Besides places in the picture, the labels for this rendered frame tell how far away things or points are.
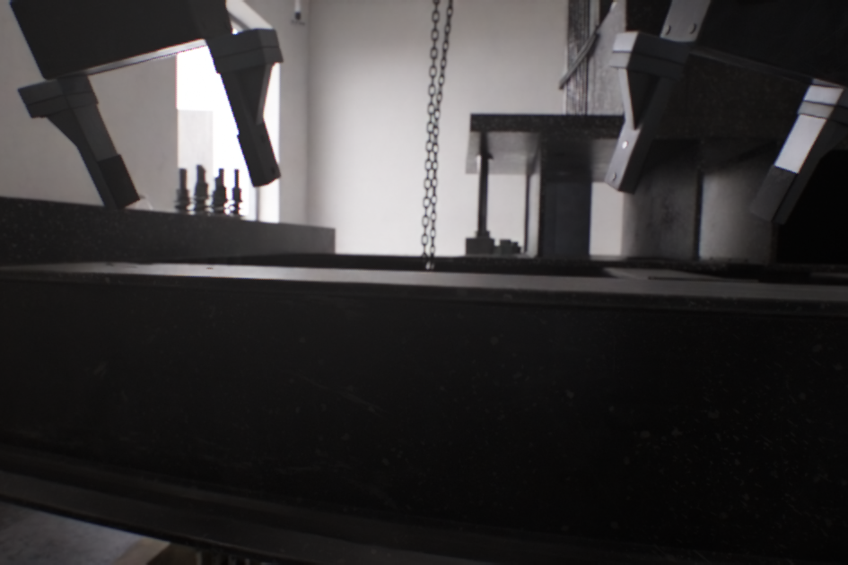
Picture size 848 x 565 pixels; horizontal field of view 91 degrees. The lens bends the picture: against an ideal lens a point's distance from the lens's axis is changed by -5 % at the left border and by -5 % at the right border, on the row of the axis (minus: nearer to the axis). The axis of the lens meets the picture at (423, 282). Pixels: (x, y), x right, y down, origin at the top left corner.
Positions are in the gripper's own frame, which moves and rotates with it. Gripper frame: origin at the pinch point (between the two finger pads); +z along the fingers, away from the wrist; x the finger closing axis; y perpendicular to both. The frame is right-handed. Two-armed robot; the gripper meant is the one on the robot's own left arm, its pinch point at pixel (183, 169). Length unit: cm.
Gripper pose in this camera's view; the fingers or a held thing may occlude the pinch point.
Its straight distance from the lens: 39.9
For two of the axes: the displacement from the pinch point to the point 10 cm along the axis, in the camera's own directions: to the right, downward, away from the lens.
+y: 1.0, -4.7, 8.8
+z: 1.6, 8.8, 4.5
